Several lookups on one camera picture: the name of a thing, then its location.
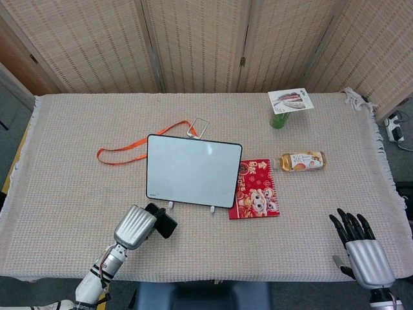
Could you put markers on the brass screen hinge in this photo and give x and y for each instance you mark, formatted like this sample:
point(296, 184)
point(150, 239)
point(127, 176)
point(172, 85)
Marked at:
point(242, 60)
point(33, 58)

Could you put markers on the white picture postcard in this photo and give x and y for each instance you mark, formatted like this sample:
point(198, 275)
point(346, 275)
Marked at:
point(290, 101)

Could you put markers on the red spiral desk calendar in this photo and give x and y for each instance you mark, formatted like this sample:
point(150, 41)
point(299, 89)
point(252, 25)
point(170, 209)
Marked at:
point(255, 193)

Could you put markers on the black eraser pad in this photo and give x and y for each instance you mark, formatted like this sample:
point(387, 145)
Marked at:
point(167, 227)

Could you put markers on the beige woven tablecloth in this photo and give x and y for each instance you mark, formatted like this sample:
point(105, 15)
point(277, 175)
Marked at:
point(206, 245)

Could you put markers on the white plastic board stand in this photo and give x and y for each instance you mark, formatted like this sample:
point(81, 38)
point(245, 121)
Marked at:
point(171, 204)

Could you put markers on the clear badge holder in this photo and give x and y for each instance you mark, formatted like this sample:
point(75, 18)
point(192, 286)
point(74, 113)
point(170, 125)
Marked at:
point(198, 127)

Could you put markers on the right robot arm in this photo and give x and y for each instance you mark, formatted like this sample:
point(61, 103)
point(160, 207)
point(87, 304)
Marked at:
point(385, 300)

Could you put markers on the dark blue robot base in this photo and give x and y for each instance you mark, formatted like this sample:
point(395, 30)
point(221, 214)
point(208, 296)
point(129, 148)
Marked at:
point(203, 297)

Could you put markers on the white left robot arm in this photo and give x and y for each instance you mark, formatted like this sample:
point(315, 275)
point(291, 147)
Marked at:
point(92, 284)

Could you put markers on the peach tea plastic bottle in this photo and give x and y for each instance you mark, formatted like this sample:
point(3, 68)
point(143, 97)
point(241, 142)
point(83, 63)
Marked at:
point(303, 161)

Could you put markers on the woven bamboo screen panel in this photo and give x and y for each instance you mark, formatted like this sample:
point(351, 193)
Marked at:
point(377, 48)
point(90, 42)
point(197, 42)
point(284, 42)

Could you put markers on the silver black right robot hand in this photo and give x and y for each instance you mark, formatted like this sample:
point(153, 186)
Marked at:
point(369, 261)

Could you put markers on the white power strip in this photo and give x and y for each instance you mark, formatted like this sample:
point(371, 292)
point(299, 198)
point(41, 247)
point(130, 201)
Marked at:
point(394, 129)

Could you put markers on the black-framed small whiteboard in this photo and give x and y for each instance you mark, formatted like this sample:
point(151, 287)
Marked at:
point(193, 171)

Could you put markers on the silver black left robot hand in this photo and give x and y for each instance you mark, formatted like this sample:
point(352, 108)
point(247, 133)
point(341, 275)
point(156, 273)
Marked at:
point(134, 227)

